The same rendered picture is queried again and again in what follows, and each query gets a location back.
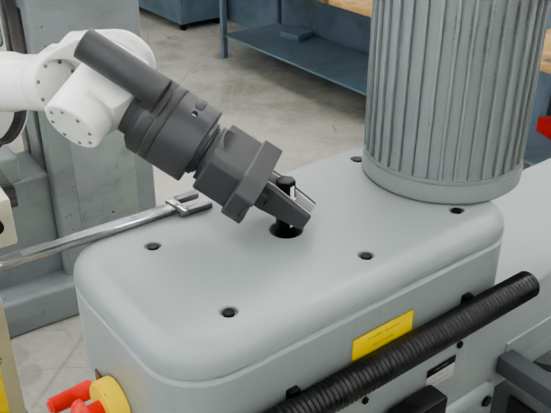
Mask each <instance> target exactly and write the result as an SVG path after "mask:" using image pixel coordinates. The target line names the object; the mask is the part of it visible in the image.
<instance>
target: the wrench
mask: <svg viewBox="0 0 551 413"><path fill-rule="evenodd" d="M198 198H199V196H198V191H197V190H192V191H189V192H187V193H182V194H179V195H176V196H174V197H171V198H168V199H166V204H164V205H161V206H157V207H154V208H151V209H148V210H146V211H141V212H139V213H135V214H133V215H130V216H126V217H123V218H120V219H117V220H113V221H110V222H107V223H104V224H101V225H97V226H94V227H92V228H88V229H84V230H81V231H79V232H76V233H73V234H68V235H66V236H63V237H60V238H55V239H53V240H50V241H47V242H44V243H40V244H37V245H34V246H32V247H27V248H24V249H21V250H19V251H16V252H11V253H8V254H6V255H3V256H0V269H1V270H7V269H10V268H12V267H15V266H19V265H22V264H25V263H27V262H30V261H35V260H38V259H40V258H43V257H46V256H50V255H52V254H55V253H58V252H62V251H65V250H67V249H71V248H73V247H78V246H80V245H83V244H86V243H90V242H92V241H95V240H98V239H100V238H105V237H108V236H111V235H113V234H118V233H120V232H123V231H126V230H128V229H133V228H135V227H138V226H141V225H146V224H148V223H151V222H153V221H156V220H160V219H163V218H166V217H168V216H173V215H175V214H176V213H177V214H178V215H179V216H180V217H183V216H187V215H192V214H195V213H198V212H200V211H205V210H207V209H210V208H212V202H210V201H209V200H204V201H201V202H197V203H194V204H192V205H188V206H186V207H185V206H184V205H182V203H185V202H189V201H192V200H194V199H198Z"/></svg>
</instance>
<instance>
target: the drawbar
mask: <svg viewBox="0 0 551 413"><path fill-rule="evenodd" d="M276 186H277V187H278V188H279V189H280V190H282V191H283V192H284V193H286V194H287V195H288V196H290V188H291V187H293V186H294V197H295V189H296V181H295V179H294V178H293V176H285V175H282V176H281V177H279V178H277V179H276ZM276 237H278V238H295V227H291V228H290V225H289V224H287V223H285V222H284V221H282V220H279V219H277V218H276Z"/></svg>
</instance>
